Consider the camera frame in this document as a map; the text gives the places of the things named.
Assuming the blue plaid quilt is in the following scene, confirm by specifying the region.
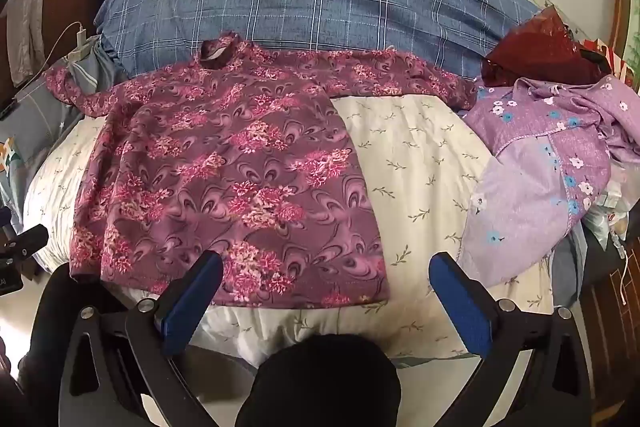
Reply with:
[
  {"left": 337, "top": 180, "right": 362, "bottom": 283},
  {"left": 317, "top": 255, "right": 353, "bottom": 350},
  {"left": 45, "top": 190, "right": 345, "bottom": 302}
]
[{"left": 94, "top": 0, "right": 546, "bottom": 80}]

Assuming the grey hanging cloth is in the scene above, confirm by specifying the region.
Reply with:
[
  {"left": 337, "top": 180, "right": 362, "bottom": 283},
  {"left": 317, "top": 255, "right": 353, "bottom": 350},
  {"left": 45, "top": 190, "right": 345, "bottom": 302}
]
[{"left": 7, "top": 0, "right": 56, "bottom": 88}]

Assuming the grey-blue star-print pillow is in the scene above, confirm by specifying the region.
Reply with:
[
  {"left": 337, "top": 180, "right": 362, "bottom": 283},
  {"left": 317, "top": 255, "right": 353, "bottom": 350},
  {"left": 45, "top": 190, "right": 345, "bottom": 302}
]
[{"left": 0, "top": 37, "right": 126, "bottom": 228}]

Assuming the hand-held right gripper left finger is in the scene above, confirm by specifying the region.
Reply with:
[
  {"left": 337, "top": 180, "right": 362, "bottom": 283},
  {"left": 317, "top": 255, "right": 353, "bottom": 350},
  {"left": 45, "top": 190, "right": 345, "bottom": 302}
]
[{"left": 57, "top": 251, "right": 226, "bottom": 427}]

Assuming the wooden cabinet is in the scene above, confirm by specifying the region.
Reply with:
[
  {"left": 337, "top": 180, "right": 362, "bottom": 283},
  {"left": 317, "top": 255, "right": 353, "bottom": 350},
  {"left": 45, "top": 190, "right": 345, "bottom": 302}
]
[{"left": 580, "top": 247, "right": 640, "bottom": 427}]

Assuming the person's right leg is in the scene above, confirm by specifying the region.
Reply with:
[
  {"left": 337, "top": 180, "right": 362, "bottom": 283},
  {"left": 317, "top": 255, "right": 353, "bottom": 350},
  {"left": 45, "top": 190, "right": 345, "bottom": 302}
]
[{"left": 235, "top": 332, "right": 403, "bottom": 427}]

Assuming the purple pink floral shirt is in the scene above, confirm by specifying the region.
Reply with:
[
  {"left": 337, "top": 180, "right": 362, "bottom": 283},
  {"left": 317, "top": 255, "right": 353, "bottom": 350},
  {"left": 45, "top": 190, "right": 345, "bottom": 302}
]
[{"left": 44, "top": 32, "right": 478, "bottom": 308}]

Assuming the white phone charger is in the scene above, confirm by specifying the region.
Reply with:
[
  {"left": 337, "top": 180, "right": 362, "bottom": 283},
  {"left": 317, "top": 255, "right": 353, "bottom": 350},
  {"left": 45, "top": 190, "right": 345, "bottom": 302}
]
[{"left": 67, "top": 28, "right": 101, "bottom": 64}]

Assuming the lilac floral garment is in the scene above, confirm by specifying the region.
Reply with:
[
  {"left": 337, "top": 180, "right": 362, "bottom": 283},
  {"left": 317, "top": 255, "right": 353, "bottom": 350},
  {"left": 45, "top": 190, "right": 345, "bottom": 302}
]
[{"left": 457, "top": 74, "right": 640, "bottom": 288}]

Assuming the white charging cable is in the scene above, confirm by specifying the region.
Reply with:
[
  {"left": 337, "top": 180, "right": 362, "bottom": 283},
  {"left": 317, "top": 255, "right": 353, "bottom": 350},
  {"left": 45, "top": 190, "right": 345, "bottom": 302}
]
[{"left": 20, "top": 21, "right": 83, "bottom": 92}]

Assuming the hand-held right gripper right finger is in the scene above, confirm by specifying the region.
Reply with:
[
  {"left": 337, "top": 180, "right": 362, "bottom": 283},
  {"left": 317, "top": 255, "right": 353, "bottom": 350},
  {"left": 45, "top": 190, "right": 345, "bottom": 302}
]
[{"left": 429, "top": 251, "right": 593, "bottom": 427}]

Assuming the thin white cable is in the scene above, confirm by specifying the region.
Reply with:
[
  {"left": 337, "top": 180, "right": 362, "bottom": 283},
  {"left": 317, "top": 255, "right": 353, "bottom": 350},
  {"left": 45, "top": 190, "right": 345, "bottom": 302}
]
[{"left": 607, "top": 212, "right": 632, "bottom": 308}]

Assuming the cream leaf-print bedsheet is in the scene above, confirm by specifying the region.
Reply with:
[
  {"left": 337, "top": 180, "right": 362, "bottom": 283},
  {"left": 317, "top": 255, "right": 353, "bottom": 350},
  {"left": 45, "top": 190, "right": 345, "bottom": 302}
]
[{"left": 22, "top": 94, "right": 556, "bottom": 427}]

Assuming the brown wooden headboard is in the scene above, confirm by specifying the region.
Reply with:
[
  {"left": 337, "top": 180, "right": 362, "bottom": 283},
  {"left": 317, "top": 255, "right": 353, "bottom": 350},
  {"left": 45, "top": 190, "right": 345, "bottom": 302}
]
[{"left": 0, "top": 0, "right": 101, "bottom": 108}]

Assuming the dark red cloth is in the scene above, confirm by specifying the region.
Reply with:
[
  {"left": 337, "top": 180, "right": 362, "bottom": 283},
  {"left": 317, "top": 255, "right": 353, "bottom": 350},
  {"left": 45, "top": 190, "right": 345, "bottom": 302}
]
[{"left": 481, "top": 5, "right": 613, "bottom": 88}]

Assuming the red gift bag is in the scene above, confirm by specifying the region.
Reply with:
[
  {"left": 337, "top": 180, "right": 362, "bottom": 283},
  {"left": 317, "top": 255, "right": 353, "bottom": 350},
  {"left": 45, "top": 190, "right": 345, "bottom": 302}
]
[{"left": 580, "top": 37, "right": 640, "bottom": 88}]

